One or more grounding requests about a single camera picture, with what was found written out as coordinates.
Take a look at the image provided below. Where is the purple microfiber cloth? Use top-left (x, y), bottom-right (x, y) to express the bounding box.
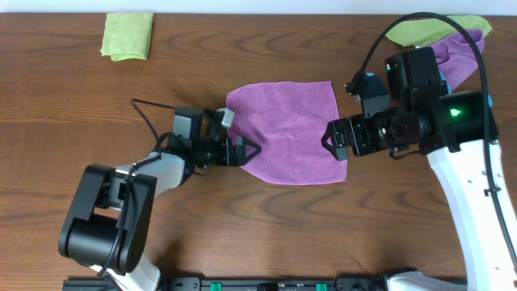
top-left (226, 81), bottom-right (347, 185)

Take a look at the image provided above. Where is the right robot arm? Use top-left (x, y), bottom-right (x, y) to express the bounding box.
top-left (322, 47), bottom-right (516, 290)

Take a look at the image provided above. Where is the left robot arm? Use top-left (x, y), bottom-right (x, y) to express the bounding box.
top-left (58, 108), bottom-right (261, 290)

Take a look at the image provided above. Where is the purple cloth in pile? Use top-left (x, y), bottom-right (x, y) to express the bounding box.
top-left (431, 32), bottom-right (478, 91)

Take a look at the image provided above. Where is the green cloth in pile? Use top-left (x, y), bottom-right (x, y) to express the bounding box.
top-left (386, 15), bottom-right (492, 47)

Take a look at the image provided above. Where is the folded light green cloth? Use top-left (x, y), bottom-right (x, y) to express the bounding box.
top-left (100, 12), bottom-right (154, 61)

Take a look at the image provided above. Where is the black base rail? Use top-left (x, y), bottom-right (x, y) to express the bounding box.
top-left (62, 276), bottom-right (469, 291)

